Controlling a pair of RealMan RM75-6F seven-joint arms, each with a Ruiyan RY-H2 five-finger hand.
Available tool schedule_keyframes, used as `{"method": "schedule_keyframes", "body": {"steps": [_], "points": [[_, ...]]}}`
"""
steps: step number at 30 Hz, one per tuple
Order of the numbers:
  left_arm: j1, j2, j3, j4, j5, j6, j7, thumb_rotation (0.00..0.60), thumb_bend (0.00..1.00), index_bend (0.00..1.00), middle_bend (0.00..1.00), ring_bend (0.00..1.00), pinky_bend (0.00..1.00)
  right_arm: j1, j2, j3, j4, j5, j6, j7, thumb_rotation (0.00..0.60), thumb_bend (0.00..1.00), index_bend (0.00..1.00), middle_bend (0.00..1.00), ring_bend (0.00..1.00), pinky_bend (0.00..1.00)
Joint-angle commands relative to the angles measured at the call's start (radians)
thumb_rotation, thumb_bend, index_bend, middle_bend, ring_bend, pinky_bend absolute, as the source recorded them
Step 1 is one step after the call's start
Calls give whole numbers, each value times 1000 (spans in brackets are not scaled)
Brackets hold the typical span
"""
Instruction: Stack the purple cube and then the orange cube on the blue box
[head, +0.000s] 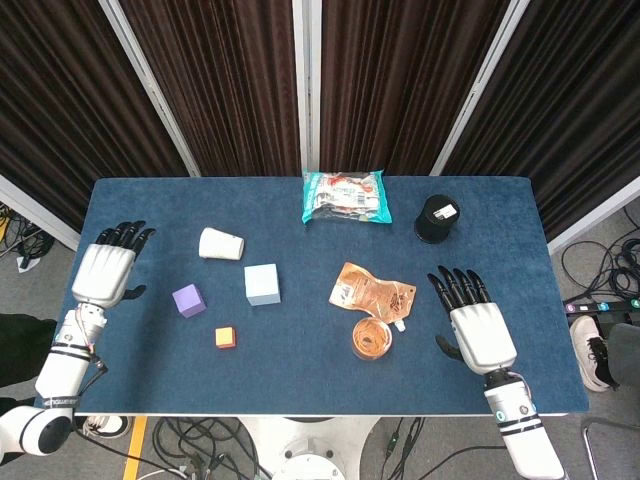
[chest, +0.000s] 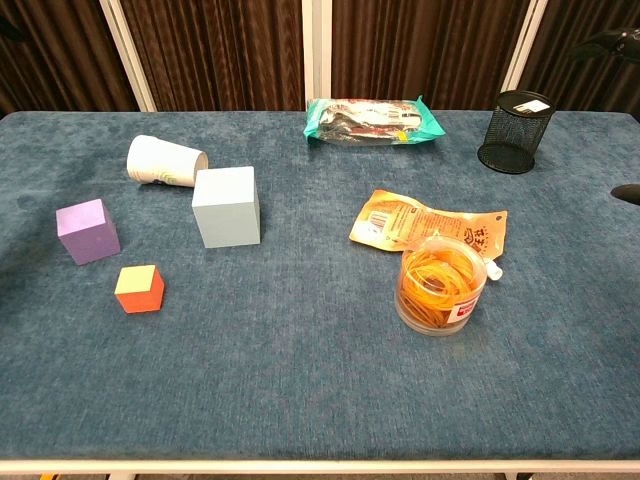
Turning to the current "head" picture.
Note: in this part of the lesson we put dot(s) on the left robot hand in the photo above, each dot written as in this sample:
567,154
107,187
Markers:
102,272

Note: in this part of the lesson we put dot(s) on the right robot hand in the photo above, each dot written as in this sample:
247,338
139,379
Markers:
482,335

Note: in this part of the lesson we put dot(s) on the purple cube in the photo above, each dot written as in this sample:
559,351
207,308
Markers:
189,301

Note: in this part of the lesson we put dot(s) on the small orange cube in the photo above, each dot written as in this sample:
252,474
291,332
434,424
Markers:
225,337

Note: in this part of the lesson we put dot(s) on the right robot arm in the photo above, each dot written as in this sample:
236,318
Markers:
522,430

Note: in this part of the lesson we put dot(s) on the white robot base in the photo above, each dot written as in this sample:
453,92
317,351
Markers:
310,445

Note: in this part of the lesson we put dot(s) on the clear jar of rubber bands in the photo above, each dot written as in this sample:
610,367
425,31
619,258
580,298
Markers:
372,339

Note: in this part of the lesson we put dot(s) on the dark trouser leg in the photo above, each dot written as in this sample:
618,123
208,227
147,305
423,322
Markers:
22,350
625,350

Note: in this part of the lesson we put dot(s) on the white paper cup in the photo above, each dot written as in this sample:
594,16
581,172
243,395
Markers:
219,244

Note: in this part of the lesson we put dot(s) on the black power strip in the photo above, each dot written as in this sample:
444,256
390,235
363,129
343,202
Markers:
600,305

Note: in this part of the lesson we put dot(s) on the orange spout pouch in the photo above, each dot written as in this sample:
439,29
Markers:
367,292

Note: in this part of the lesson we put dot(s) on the black mesh pen holder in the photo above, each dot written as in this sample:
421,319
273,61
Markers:
436,220

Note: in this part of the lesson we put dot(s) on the grey chair leg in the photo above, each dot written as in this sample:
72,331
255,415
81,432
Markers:
607,425

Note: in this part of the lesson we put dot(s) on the light blue cube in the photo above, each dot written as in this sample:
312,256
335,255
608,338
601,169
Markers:
262,284

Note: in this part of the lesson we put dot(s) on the brown curtain panel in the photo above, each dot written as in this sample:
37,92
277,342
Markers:
400,80
575,100
225,85
65,100

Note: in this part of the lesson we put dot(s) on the blue table cloth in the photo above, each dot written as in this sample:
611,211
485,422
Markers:
300,380

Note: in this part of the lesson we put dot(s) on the teal snack package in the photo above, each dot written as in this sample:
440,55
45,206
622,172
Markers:
346,197

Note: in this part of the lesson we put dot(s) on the white partition post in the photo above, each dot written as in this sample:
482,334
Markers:
35,212
150,90
482,90
592,217
305,85

